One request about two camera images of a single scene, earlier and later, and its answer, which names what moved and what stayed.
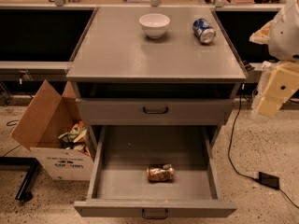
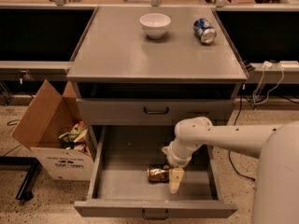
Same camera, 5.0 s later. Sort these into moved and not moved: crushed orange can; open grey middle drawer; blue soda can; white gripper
Moved: white gripper
Not moved: open grey middle drawer; crushed orange can; blue soda can
